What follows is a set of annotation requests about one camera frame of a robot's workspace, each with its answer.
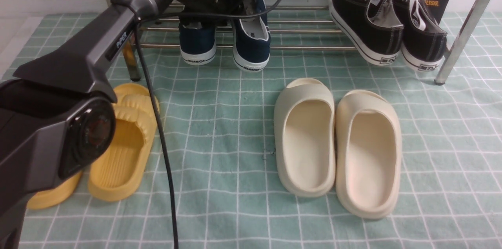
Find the navy canvas sneaker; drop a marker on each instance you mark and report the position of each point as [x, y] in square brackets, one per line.
[252, 39]
[197, 42]

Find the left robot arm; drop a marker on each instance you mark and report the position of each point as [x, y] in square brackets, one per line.
[56, 111]

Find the left cream slide slipper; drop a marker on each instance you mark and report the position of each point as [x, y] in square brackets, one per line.
[304, 137]

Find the cream slide slipper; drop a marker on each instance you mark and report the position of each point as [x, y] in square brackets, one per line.
[369, 154]
[304, 137]

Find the left black canvas sneaker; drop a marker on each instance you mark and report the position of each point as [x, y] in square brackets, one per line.
[372, 26]

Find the black canvas sneaker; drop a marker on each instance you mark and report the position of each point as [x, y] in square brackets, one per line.
[424, 42]
[372, 26]

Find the right yellow slide slipper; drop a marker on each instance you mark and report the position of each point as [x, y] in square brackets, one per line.
[117, 174]

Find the yellow slide slipper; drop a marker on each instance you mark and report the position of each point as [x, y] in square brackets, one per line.
[49, 198]
[117, 174]

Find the right cream slide slipper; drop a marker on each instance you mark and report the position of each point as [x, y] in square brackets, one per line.
[369, 154]

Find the right black canvas sneaker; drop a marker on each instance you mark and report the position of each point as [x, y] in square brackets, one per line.
[424, 42]

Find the left yellow slide slipper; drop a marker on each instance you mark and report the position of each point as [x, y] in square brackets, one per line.
[49, 198]

